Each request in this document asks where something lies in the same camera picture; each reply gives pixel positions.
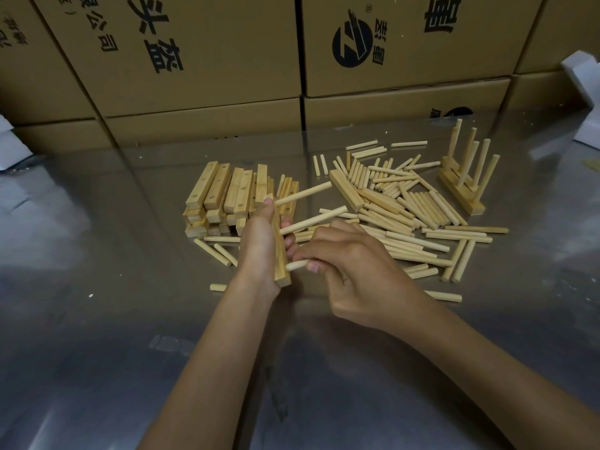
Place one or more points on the clear tape patch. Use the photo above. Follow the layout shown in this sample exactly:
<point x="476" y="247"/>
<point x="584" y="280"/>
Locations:
<point x="172" y="345"/>

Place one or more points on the shiny metal table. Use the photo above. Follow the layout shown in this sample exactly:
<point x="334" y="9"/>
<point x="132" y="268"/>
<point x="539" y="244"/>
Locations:
<point x="94" y="267"/>

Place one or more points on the stack of brown cardboard boxes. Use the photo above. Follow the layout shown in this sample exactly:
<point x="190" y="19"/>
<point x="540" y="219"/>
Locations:
<point x="234" y="46"/>

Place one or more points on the person's left hand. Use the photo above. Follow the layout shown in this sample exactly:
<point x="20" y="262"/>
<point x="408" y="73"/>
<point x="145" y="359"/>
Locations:
<point x="258" y="257"/>

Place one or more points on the stack of white foam blocks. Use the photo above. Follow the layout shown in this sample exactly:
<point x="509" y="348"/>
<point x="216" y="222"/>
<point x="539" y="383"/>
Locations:
<point x="11" y="149"/>
<point x="586" y="84"/>

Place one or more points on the pile of wooden dowels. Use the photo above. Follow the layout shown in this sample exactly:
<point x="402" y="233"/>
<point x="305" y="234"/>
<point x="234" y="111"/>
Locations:
<point x="422" y="206"/>

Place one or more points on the person's right forearm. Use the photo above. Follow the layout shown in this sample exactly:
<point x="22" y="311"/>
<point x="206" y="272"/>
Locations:
<point x="492" y="370"/>

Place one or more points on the person's right hand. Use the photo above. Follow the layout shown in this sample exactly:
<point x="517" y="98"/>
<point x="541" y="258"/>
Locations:
<point x="365" y="281"/>

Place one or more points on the person's left forearm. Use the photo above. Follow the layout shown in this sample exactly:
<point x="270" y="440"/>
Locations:
<point x="211" y="370"/>

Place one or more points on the pile of drilled wooden bars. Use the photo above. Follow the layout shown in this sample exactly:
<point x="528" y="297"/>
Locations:
<point x="201" y="185"/>

